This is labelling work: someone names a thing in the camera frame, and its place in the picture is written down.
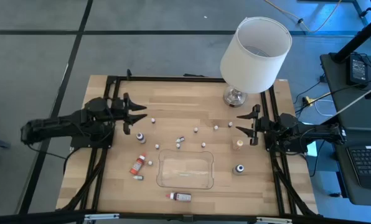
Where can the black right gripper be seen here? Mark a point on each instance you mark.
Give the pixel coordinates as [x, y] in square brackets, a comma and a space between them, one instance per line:
[264, 127]

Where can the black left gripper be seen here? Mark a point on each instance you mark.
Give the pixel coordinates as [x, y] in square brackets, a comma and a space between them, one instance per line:
[120, 109]

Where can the purple food coloring bottle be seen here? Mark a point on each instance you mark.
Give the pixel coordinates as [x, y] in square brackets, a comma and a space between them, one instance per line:
[140, 137]

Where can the blue food coloring bottle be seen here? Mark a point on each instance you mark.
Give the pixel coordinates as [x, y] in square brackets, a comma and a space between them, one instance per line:
[239, 169]

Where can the orange food coloring bottle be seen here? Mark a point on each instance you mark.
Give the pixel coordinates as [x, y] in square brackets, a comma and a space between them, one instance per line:
[137, 165]

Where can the clear plastic bin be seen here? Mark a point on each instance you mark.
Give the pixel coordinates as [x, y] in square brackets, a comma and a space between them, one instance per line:
[185, 169]

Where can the large red food coloring bottle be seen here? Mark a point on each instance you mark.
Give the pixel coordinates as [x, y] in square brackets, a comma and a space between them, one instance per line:
[182, 197]

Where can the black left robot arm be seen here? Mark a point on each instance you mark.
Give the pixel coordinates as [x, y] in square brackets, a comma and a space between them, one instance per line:
[54, 124]

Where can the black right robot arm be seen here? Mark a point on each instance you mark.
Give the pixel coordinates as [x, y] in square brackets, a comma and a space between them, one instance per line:
[316, 132]

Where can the white shade table lamp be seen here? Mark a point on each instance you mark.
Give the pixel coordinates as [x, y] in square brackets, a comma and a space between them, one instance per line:
[254, 68]

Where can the white slanted rod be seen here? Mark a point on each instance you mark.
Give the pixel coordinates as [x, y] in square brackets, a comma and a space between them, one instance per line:
[353, 101]

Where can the black computer desk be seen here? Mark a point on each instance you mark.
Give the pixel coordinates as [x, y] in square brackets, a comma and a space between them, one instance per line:
[366, 118]

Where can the black power adapter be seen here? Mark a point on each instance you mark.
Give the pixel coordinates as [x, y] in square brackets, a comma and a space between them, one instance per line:
[357, 70]

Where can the black computer keyboard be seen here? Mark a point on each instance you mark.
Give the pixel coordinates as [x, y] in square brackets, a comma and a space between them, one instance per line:
[369, 165]

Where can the black slanted pole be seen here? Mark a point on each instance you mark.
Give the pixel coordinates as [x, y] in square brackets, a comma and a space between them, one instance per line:
[356, 42]

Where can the black beam with silver brackets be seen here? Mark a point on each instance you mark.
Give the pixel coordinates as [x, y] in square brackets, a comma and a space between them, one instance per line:
[33, 217]

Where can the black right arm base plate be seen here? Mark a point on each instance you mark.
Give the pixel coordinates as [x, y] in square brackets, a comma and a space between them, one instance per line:
[270, 146]

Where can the black aluminium table frame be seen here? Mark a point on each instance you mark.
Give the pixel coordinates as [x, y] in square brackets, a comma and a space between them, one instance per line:
[173, 78]

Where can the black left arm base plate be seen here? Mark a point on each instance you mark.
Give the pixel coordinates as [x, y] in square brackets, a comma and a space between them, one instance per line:
[89, 143]

